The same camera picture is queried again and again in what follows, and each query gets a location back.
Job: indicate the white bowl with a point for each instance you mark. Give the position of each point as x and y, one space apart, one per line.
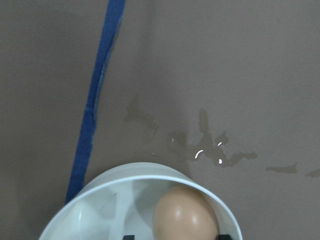
122 201

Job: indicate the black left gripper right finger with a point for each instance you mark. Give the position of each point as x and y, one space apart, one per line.
223 237

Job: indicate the brown egg from bowl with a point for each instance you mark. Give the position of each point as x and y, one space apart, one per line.
183 213

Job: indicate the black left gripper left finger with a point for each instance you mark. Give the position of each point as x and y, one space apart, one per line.
128 237

